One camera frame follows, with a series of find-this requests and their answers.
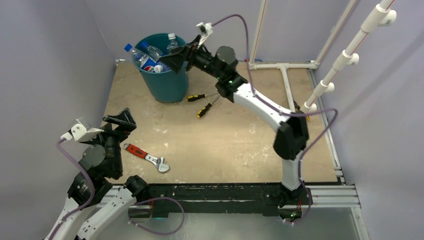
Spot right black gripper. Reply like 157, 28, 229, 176
159, 35, 224, 81

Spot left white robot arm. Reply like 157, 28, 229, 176
46, 107, 137, 240

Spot yellow black pliers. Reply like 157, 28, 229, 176
186, 92, 223, 119

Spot Pepsi bottle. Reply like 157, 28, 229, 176
124, 43, 156, 72
140, 41, 164, 63

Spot crushed clear bottle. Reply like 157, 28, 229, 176
167, 33, 179, 54

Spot teal plastic bin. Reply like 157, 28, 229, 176
135, 33, 189, 103

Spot yellow tool by pipe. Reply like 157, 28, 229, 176
294, 102, 312, 122

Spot silver adjustable wrench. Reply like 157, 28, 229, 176
123, 142, 170, 173

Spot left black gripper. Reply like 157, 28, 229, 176
85, 107, 137, 174

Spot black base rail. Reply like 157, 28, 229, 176
127, 182, 314, 222

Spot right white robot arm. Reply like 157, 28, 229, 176
159, 43, 309, 204

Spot white PVC pipe frame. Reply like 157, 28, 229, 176
247, 0, 397, 113

